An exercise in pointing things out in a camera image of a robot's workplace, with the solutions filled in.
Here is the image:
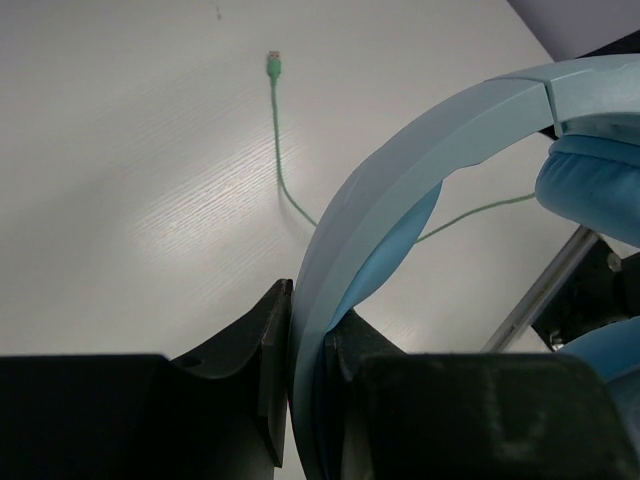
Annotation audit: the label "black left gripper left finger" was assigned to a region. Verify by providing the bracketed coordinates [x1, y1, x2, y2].
[1, 279, 293, 479]

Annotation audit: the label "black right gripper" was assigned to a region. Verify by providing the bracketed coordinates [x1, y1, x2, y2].
[481, 226, 639, 352]

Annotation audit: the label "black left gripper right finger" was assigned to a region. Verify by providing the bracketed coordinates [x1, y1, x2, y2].
[324, 312, 639, 479]

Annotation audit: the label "light blue headphones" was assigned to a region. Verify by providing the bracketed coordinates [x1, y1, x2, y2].
[288, 54, 639, 479]

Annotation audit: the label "green headphone cable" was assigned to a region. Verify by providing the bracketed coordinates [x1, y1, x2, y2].
[264, 48, 539, 246]

